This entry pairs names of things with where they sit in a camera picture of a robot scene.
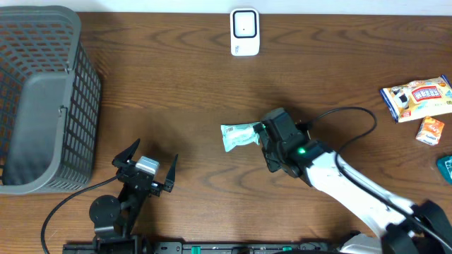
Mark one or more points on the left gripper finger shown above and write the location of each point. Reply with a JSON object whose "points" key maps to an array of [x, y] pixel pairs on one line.
{"points": [[170, 177], [123, 159]]}

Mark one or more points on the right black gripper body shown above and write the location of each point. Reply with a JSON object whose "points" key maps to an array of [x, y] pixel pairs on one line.
{"points": [[273, 154]]}

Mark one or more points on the teal snack packet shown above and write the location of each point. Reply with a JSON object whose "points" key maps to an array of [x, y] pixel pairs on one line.
{"points": [[238, 135]]}

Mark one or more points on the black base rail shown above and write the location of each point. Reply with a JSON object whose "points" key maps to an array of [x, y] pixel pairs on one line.
{"points": [[212, 248]]}

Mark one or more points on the grey plastic mesh basket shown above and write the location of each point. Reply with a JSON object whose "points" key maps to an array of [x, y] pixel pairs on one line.
{"points": [[50, 102]]}

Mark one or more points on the orange tissue pack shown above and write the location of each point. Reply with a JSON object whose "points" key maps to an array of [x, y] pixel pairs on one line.
{"points": [[430, 131]]}

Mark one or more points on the blue mouthwash bottle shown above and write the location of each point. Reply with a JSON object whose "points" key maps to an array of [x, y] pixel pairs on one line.
{"points": [[444, 167]]}

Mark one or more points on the cream snack bag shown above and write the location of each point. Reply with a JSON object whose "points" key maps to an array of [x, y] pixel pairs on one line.
{"points": [[418, 99]]}

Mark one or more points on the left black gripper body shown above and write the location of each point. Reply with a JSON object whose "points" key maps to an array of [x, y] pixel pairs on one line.
{"points": [[122, 170]]}

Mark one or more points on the white barcode scanner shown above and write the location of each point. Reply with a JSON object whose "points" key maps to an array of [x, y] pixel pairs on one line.
{"points": [[245, 32]]}

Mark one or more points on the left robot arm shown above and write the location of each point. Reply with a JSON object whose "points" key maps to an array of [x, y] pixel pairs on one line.
{"points": [[114, 217]]}

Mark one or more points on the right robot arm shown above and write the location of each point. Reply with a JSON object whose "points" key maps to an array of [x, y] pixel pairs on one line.
{"points": [[399, 224]]}

